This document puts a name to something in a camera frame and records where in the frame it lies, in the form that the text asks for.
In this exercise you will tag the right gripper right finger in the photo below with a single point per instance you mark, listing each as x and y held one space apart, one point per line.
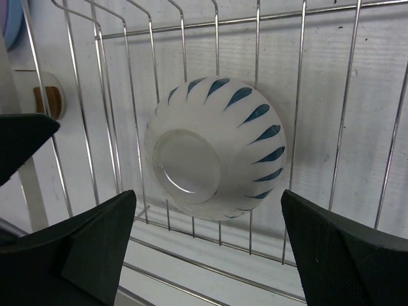
343 262

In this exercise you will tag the wire dish rack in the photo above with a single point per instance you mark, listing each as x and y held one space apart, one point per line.
332 72

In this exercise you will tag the white striped bowl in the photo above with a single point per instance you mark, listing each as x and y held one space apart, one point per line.
215 148

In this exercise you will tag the blue plate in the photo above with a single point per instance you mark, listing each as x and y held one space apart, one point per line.
11 21

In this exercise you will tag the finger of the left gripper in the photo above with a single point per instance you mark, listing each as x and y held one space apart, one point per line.
21 136

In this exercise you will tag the white brown cup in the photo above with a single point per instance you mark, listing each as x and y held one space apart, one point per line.
29 93

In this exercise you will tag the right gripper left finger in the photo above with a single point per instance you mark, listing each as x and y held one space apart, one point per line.
74 262

